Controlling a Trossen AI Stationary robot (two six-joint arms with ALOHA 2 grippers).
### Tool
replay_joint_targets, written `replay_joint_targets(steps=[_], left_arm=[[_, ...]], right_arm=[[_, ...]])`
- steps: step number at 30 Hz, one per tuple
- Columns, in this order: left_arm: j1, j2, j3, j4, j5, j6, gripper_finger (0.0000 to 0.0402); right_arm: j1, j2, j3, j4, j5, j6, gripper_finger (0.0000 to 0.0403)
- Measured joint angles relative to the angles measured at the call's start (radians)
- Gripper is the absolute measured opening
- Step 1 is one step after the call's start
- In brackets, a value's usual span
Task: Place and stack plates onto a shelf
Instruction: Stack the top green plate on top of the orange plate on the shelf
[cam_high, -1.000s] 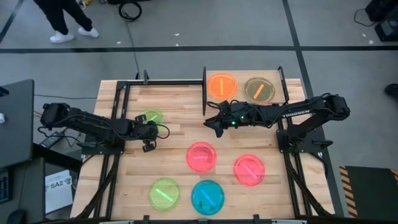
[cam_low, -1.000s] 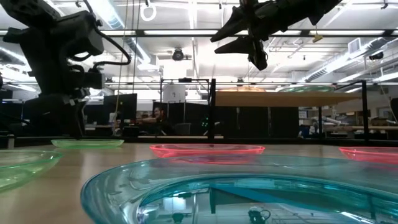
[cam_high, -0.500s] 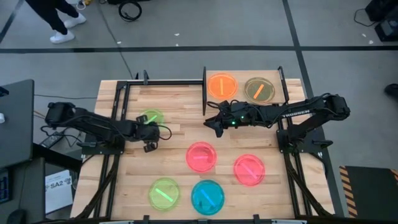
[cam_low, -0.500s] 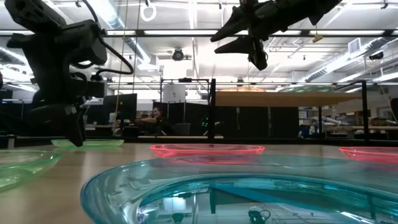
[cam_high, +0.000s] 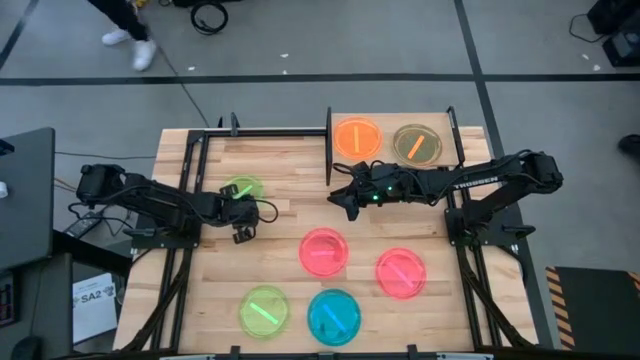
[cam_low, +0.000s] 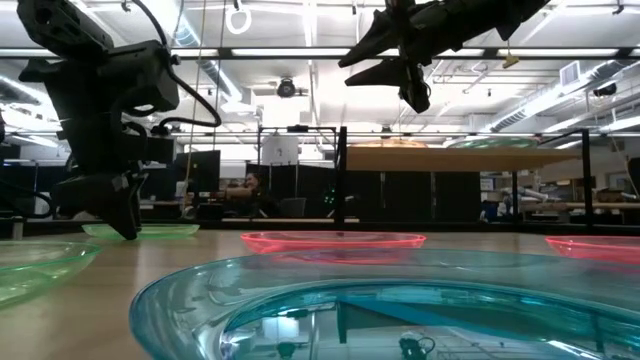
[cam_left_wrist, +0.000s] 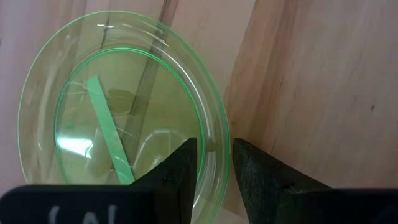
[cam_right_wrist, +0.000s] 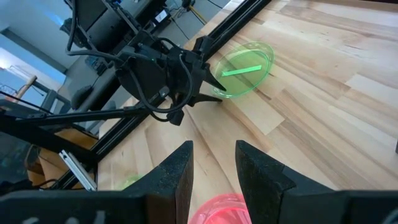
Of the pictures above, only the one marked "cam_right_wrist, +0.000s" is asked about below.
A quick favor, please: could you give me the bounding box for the translucent green plastic plate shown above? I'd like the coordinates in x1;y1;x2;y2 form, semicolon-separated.
116;173;146;191
212;41;275;100

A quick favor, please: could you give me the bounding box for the yellow cable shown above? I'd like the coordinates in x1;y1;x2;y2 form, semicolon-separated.
188;4;208;25

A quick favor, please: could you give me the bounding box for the black left wrist camera cable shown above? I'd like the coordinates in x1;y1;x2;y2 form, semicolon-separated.
127;37;195;124

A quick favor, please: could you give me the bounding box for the translucent pink plastic plate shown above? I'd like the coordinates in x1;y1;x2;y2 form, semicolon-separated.
188;193;252;224

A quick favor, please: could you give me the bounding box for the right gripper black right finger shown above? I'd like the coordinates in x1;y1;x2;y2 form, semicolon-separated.
234;139;298;224

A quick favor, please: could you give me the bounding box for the wooden stick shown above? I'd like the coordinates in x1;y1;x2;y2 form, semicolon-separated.
14;74;38;100

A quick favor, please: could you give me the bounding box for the black power adapter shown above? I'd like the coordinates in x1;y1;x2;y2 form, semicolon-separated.
152;7;172;26

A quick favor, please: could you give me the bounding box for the black aluminium table frame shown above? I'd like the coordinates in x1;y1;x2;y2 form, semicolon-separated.
49;0;273;191

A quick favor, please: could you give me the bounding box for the black computer mouse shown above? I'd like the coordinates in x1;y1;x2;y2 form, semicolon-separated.
70;84;94;110

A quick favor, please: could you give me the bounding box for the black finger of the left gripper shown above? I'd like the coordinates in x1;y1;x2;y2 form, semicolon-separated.
187;92;223;108
203;66;227;92

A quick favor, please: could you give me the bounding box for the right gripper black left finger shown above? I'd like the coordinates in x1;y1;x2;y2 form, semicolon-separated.
124;139;195;224

